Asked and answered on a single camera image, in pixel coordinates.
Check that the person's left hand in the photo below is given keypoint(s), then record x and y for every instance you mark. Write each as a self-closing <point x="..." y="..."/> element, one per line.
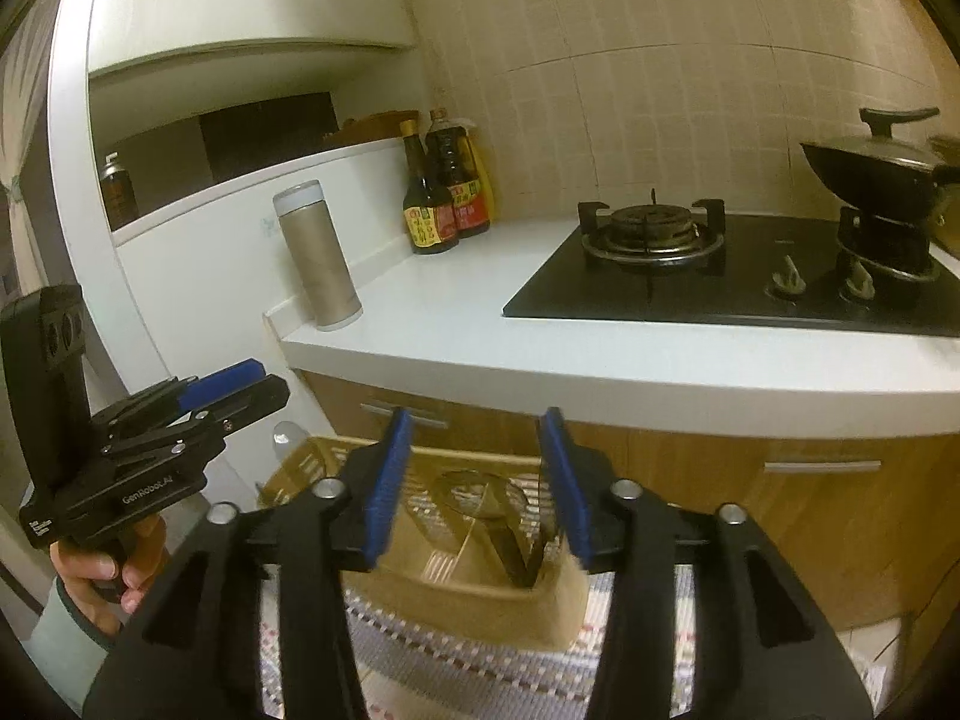
<point x="75" y="577"/>

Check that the striped floor rug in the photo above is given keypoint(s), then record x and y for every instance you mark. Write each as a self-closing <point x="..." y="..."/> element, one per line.
<point x="465" y="679"/>

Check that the black glass gas stove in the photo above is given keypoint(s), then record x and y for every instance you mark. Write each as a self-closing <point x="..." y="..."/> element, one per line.
<point x="562" y="292"/>

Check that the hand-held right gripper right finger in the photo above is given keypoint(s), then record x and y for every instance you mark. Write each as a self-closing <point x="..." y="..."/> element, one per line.
<point x="564" y="487"/>

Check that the beige plastic basket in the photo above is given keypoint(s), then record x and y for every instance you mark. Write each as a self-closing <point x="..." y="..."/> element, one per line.
<point x="450" y="604"/>

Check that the grey stove knob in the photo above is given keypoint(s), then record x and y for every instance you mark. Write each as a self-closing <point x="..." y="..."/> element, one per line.
<point x="786" y="281"/>
<point x="859" y="286"/>

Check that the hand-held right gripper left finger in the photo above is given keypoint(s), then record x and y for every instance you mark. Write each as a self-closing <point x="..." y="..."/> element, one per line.
<point x="388" y="487"/>

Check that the person's left forearm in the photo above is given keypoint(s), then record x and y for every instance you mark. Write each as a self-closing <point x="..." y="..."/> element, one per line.
<point x="60" y="649"/>

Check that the black burner grate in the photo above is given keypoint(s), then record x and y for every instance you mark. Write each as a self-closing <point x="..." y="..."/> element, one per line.
<point x="889" y="255"/>
<point x="651" y="229"/>

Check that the white overhead cabinet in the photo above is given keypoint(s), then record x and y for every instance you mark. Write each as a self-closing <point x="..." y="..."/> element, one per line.
<point x="247" y="0"/>

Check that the dark sauce bottle yellow label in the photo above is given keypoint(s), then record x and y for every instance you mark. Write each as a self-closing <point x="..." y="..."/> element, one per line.
<point x="429" y="225"/>

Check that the beige thermos flask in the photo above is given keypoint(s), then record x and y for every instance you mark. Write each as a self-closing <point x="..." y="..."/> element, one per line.
<point x="319" y="262"/>

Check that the dark sauce bottle red label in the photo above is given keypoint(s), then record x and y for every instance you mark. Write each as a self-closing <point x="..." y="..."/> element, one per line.
<point x="469" y="214"/>

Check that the yellow oil bottle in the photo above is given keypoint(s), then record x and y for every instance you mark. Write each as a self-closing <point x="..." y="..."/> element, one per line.
<point x="486" y="180"/>

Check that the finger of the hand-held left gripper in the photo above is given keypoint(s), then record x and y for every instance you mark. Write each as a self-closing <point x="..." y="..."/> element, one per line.
<point x="225" y="382"/>
<point x="255" y="399"/>

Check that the black wok lid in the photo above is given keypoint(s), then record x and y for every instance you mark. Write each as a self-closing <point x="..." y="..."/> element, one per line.
<point x="877" y="146"/>

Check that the wooden cutting board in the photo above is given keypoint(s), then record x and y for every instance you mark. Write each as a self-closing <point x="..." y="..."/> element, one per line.
<point x="371" y="129"/>

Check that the spray can on ledge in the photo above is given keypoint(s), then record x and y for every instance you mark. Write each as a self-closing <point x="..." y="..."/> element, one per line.
<point x="117" y="191"/>

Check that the black wok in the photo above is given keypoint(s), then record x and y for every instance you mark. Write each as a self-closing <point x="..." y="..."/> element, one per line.
<point x="885" y="184"/>

